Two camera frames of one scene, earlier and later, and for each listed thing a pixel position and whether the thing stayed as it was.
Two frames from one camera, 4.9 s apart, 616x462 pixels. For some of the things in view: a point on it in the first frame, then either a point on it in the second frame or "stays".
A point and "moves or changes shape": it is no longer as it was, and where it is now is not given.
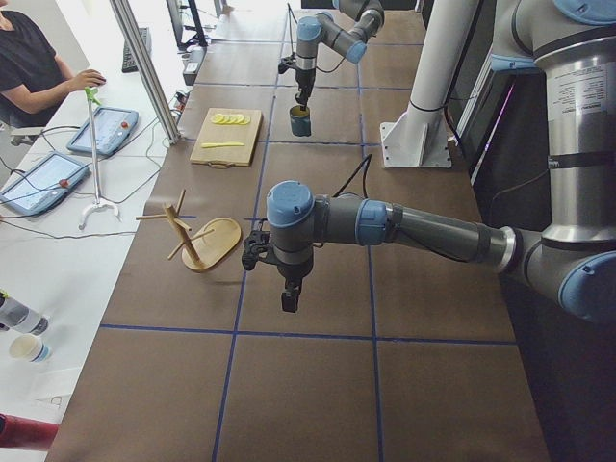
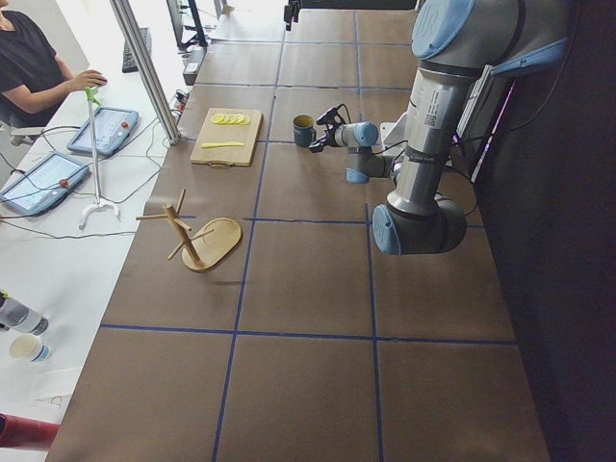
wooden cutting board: [227, 137] stays
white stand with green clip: [91, 93] stays
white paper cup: [29, 347] stays
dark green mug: [300, 120] moves or changes shape
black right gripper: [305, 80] -> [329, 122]
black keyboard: [129, 63] stays
